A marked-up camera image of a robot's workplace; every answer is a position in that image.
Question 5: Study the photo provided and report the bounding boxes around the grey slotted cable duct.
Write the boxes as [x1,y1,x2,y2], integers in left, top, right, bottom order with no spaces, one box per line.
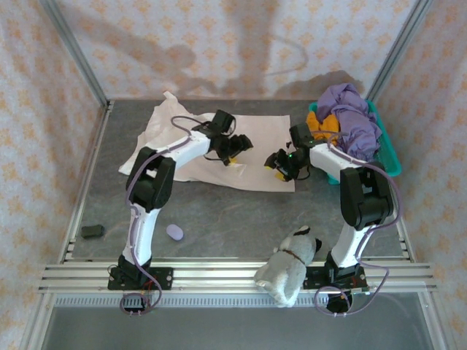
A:
[54,294,426,310]

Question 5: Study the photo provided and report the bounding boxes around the aluminium table side rail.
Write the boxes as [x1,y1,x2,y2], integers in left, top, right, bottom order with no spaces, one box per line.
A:
[58,101,115,263]
[359,100,416,263]

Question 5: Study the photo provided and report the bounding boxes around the purple t-shirt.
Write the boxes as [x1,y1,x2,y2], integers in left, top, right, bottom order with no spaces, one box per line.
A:
[315,82,383,162]

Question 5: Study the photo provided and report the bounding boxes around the aluminium mounting rail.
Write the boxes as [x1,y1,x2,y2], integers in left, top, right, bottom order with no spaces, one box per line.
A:
[38,260,437,294]

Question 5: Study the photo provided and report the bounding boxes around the teal plastic basket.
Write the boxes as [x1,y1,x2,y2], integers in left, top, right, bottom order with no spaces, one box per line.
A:
[308,100,403,186]

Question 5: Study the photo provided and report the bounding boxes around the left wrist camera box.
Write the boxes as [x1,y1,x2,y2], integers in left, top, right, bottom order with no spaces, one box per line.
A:
[211,109,237,135]

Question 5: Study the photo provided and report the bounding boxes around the grey plush toy animal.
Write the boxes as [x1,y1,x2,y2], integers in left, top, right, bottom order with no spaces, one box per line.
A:
[254,225,323,308]

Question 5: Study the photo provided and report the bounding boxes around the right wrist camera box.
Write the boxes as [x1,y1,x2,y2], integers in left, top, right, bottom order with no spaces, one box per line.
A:
[289,122,315,147]

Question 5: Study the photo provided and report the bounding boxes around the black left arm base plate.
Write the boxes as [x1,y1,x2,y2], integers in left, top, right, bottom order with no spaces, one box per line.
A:
[107,267,174,292]

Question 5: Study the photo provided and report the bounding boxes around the white t-shirt with print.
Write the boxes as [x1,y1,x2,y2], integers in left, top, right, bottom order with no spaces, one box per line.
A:
[117,90,296,193]

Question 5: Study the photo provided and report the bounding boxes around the small black block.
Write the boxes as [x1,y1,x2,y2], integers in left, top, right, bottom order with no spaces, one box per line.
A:
[80,225,106,241]

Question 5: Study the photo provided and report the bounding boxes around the grey metal panel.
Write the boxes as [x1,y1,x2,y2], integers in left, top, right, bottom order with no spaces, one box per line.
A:
[36,306,437,350]

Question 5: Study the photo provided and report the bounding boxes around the orange t-shirt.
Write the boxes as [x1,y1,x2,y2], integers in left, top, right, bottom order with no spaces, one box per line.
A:
[305,111,342,142]

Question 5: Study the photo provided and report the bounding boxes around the aluminium frame post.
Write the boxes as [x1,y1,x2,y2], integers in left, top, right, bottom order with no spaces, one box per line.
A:
[363,0,436,107]
[38,0,111,107]

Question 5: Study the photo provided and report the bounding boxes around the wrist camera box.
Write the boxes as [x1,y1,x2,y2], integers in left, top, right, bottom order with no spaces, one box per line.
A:
[211,109,237,135]
[289,122,315,147]

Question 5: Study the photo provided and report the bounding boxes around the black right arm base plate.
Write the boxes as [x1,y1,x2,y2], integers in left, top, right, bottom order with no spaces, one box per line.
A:
[303,265,367,291]

